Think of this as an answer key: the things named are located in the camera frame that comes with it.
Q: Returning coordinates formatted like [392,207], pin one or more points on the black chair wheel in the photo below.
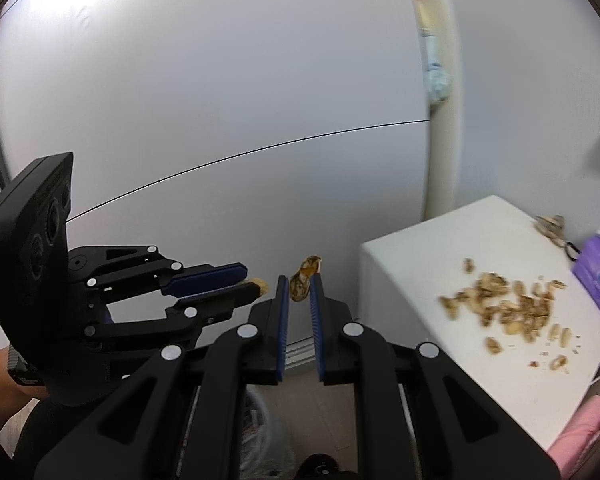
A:
[322,465]

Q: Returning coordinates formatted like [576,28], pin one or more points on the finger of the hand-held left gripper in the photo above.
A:
[205,280]
[220,306]

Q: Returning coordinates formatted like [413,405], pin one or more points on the person's black pants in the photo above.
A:
[40,435]

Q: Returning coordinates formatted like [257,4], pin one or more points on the black wristband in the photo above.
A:
[20,365]

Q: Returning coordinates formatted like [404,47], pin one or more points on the peanut shell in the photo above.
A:
[261,286]
[302,275]

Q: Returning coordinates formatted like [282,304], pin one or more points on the white pipe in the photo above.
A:
[445,150]

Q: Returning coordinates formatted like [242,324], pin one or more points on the pile of peanut shells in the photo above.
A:
[505,305]

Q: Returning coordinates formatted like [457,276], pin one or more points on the trash bin with plastic bag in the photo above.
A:
[265,430]

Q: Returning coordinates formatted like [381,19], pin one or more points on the pink cloth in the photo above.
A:
[580,430]

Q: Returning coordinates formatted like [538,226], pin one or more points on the person's left forearm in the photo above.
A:
[0,385]

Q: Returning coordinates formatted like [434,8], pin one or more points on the white nightstand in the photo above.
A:
[430,260]

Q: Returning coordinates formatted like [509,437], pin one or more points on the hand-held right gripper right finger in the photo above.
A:
[316,325]

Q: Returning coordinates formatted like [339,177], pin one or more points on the pale blue pipe label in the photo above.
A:
[436,75]

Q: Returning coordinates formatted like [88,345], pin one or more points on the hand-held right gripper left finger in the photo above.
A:
[281,320]

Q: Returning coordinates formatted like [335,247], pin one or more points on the purple tissue pack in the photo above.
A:
[597,265]

